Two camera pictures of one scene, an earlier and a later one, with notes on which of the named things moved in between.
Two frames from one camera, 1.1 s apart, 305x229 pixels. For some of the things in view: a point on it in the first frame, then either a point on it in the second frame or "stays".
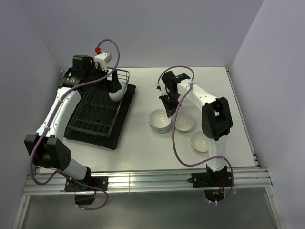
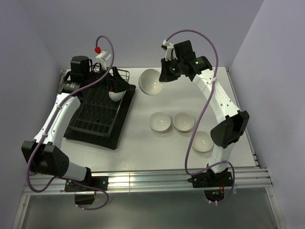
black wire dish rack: [96, 112] stays
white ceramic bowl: [117, 96] stays
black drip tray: [97, 120] stays
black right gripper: [170, 109] -> [165, 77]
